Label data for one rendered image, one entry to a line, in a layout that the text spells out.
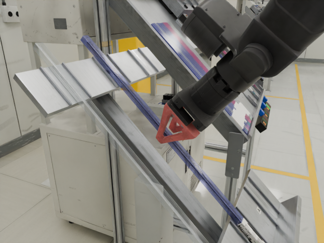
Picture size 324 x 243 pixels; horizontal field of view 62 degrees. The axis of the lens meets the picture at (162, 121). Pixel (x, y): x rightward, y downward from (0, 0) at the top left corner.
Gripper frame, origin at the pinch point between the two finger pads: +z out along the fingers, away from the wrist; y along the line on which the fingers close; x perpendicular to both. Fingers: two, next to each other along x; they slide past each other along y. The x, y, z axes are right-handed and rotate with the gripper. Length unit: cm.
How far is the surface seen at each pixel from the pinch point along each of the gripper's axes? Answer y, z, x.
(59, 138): -41, 79, -33
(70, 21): -42, 30, -57
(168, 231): -0.8, 17.1, 15.5
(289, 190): -136, 51, 81
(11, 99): -94, 166, -111
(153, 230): 2.4, 16.5, 12.7
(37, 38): -40, 48, -66
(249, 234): 0.4, 0.6, 22.2
